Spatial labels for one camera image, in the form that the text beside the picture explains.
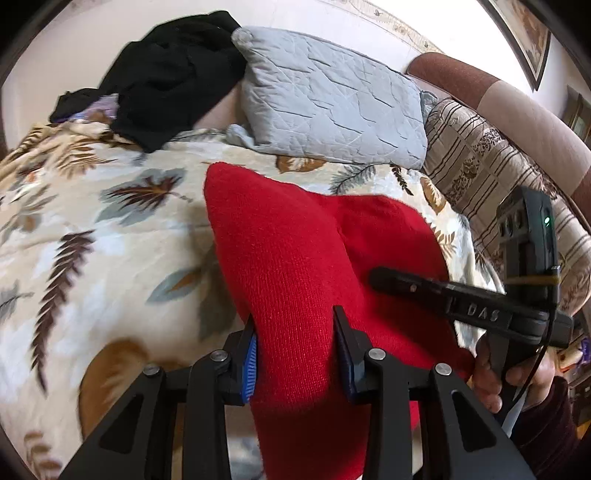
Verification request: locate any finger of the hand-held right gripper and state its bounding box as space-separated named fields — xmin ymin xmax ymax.
xmin=369 ymin=265 xmax=455 ymax=319

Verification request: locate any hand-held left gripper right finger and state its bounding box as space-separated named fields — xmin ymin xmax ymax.
xmin=332 ymin=305 xmax=536 ymax=480

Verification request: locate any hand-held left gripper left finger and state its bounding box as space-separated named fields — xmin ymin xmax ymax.
xmin=60 ymin=313 xmax=259 ymax=480

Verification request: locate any red and blue knit sweater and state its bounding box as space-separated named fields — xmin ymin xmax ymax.
xmin=203 ymin=161 xmax=476 ymax=480

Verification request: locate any person's right forearm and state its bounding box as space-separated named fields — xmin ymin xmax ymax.
xmin=507 ymin=375 xmax=583 ymax=480

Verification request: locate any person's right hand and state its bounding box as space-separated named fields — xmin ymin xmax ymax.
xmin=471 ymin=335 xmax=560 ymax=415

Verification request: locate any striped beige cushion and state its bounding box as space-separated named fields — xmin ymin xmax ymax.
xmin=422 ymin=95 xmax=591 ymax=306

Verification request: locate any leaf print blanket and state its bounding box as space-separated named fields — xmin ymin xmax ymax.
xmin=0 ymin=117 xmax=505 ymax=480

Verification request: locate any grey quilted pillow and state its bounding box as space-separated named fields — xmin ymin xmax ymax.
xmin=231 ymin=25 xmax=430 ymax=169

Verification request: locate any brown and beige headboard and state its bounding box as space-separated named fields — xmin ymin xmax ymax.
xmin=406 ymin=52 xmax=591 ymax=209

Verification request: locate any small light grey quilted cloth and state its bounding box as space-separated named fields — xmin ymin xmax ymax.
xmin=225 ymin=124 xmax=260 ymax=149

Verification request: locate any small purple cloth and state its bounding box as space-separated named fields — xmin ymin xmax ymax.
xmin=78 ymin=93 xmax=122 ymax=123

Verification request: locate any black garment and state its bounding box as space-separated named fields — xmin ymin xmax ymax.
xmin=48 ymin=10 xmax=248 ymax=154

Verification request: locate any black cable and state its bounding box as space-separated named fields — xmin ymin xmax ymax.
xmin=505 ymin=267 xmax=562 ymax=417

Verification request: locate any framed wall picture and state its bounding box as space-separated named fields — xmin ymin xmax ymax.
xmin=478 ymin=0 xmax=553 ymax=92

